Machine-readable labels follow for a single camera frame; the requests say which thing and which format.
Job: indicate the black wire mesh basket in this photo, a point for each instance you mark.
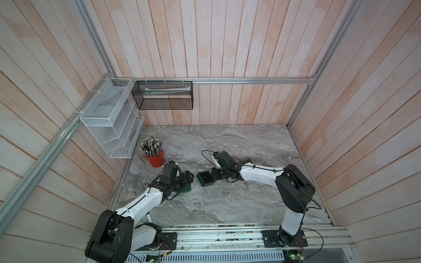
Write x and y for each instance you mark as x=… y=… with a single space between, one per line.
x=163 y=95

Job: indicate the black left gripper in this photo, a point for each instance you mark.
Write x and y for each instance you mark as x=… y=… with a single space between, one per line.
x=182 y=176

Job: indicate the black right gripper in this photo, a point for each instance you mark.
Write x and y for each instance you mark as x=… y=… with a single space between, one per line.
x=214 y=173

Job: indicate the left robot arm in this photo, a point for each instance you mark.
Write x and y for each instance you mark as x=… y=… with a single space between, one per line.
x=118 y=233

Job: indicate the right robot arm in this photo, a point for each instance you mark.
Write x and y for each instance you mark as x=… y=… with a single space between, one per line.
x=294 y=187

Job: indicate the red metal pencil cup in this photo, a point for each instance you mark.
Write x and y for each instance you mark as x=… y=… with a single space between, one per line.
x=155 y=162

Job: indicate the white wire mesh shelf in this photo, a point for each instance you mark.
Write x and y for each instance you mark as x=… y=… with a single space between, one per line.
x=113 y=119

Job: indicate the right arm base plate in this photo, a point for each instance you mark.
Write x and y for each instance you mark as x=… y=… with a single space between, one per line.
x=280 y=238

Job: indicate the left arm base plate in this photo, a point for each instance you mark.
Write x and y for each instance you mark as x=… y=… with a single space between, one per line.
x=163 y=241

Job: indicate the aluminium frame rail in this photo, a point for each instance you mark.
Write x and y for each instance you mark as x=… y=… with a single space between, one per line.
x=223 y=80

